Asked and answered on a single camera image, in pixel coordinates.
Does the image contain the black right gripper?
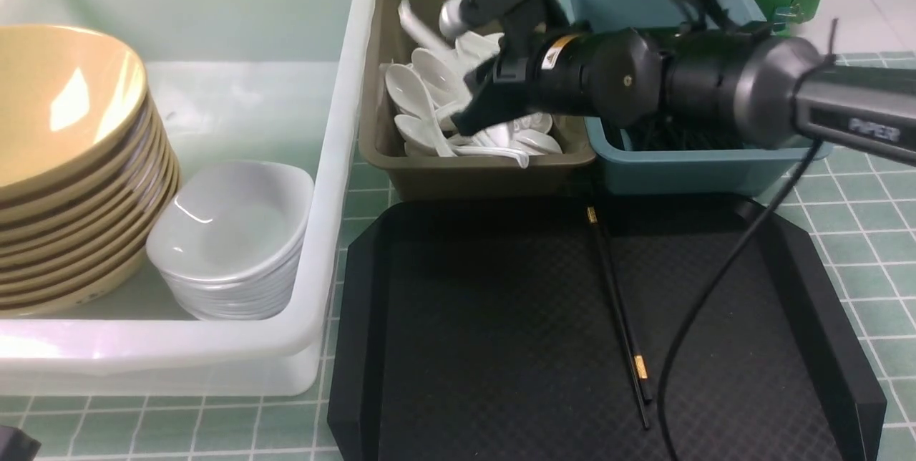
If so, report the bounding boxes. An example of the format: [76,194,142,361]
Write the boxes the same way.
[452,28,666,136]

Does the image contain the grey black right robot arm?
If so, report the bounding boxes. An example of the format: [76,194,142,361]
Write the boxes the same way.
[477,23,914,165]

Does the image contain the pile of white spoons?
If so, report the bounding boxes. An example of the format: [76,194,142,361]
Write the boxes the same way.
[385,0,563,170]

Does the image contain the brown plastic spoon bin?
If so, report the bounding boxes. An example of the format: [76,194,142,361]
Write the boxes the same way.
[358,0,596,201]

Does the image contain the blue plastic chopstick bin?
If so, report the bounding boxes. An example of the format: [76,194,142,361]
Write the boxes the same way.
[559,0,810,197]

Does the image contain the bundle of black chopsticks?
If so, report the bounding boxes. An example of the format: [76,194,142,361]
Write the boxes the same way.
[621,121,745,152]

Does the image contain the black plastic serving tray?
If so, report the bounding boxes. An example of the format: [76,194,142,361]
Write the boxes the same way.
[328,197,887,460]

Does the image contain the large white plastic tub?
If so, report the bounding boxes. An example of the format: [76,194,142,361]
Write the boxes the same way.
[2,0,376,397]

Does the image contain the teal binder clip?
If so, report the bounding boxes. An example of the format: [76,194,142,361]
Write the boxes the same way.
[770,4,806,28]

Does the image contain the stack of white dishes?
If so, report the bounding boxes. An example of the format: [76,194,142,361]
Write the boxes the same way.
[146,160,314,321]

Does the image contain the black chopstick near bins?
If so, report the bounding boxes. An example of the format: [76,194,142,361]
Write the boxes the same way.
[598,244,651,431]

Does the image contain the black chopstick on tray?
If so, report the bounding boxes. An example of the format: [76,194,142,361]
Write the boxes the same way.
[586,205,653,405]

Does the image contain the green checkered table mat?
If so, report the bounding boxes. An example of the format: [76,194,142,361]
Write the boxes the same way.
[2,147,915,460]

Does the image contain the stack of tan bowls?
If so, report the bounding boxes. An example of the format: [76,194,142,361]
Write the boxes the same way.
[1,24,181,318]

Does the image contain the black left robot part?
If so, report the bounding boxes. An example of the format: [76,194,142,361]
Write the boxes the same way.
[0,426,42,461]

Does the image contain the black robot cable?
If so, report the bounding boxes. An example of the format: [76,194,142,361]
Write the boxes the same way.
[551,0,842,461]

